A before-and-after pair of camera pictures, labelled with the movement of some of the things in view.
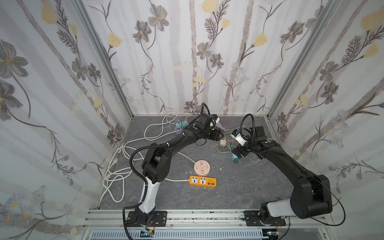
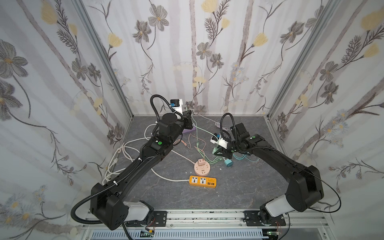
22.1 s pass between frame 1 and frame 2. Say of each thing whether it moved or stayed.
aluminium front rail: stayed
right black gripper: moved
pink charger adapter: moved
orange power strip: stayed
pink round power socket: stayed
